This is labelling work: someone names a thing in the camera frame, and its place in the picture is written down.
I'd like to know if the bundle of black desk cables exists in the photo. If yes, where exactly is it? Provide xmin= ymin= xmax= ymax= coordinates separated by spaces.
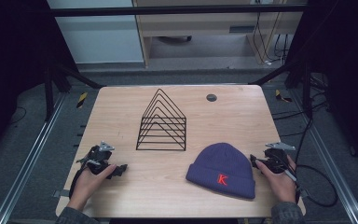
xmin=252 ymin=11 xmax=292 ymax=67

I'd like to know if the purple knit beanie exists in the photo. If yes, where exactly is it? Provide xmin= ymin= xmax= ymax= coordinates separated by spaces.
xmin=185 ymin=142 xmax=256 ymax=200

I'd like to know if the yellow black striped tape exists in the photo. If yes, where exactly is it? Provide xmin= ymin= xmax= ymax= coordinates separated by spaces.
xmin=76 ymin=91 xmax=89 ymax=109
xmin=274 ymin=89 xmax=294 ymax=104

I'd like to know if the black metal stand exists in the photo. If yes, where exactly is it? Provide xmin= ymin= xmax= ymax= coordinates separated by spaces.
xmin=43 ymin=60 xmax=106 ymax=123
xmin=247 ymin=58 xmax=313 ymax=119

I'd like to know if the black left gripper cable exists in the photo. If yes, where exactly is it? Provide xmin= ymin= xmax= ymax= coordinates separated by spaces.
xmin=68 ymin=167 xmax=90 ymax=200

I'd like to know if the light wooden desk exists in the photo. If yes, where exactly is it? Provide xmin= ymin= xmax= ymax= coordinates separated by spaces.
xmin=131 ymin=0 xmax=310 ymax=68

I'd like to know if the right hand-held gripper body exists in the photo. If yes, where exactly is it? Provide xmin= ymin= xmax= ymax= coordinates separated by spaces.
xmin=261 ymin=141 xmax=297 ymax=175

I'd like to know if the white cabinet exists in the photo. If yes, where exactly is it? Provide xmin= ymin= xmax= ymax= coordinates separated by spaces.
xmin=46 ymin=0 xmax=145 ymax=65

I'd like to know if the black wire rack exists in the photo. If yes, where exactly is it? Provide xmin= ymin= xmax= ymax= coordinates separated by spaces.
xmin=135 ymin=88 xmax=187 ymax=152

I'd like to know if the person's left hand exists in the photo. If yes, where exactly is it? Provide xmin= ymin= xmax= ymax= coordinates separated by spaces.
xmin=66 ymin=163 xmax=118 ymax=213

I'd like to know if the black curtain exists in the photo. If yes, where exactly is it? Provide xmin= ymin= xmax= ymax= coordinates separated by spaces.
xmin=0 ymin=0 xmax=79 ymax=162
xmin=283 ymin=0 xmax=358 ymax=175

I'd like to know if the person's right hand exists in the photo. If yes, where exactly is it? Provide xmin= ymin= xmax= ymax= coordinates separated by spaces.
xmin=255 ymin=154 xmax=298 ymax=205

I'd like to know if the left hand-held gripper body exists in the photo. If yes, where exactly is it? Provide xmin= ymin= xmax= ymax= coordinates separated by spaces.
xmin=76 ymin=140 xmax=116 ymax=175

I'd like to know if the black horizontal frame bar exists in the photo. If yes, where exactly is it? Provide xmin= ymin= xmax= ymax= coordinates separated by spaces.
xmin=49 ymin=4 xmax=308 ymax=18

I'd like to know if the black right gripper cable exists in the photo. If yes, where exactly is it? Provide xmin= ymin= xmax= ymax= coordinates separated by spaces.
xmin=287 ymin=116 xmax=339 ymax=208

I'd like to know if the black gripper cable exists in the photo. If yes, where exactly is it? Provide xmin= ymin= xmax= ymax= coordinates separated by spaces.
xmin=68 ymin=167 xmax=90 ymax=200
xmin=287 ymin=116 xmax=339 ymax=208

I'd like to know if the aluminium floor rail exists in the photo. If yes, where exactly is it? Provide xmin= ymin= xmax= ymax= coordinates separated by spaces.
xmin=288 ymin=89 xmax=358 ymax=224
xmin=0 ymin=92 xmax=68 ymax=224

